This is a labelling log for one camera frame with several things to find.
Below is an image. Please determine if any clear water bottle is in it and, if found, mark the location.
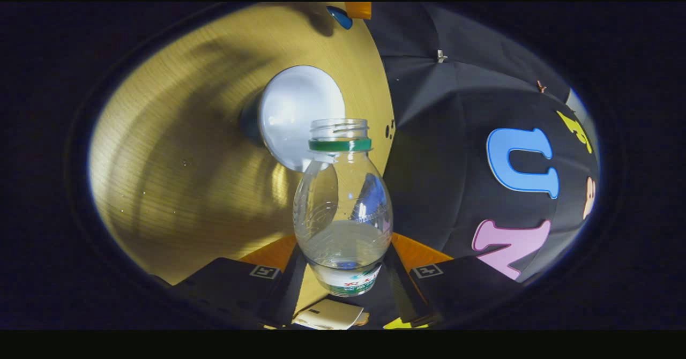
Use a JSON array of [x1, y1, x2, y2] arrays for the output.
[[293, 118, 393, 297]]

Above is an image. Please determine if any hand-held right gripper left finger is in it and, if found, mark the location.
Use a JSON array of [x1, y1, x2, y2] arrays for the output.
[[155, 234, 309, 328]]

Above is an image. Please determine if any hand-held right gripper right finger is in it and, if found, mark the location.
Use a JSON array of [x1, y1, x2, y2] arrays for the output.
[[382, 233, 526, 328]]

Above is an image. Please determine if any blue teacup lid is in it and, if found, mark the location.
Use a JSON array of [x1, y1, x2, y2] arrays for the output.
[[326, 5, 354, 30]]

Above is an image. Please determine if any white toaster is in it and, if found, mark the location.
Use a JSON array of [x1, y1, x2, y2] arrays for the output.
[[292, 298, 370, 330]]

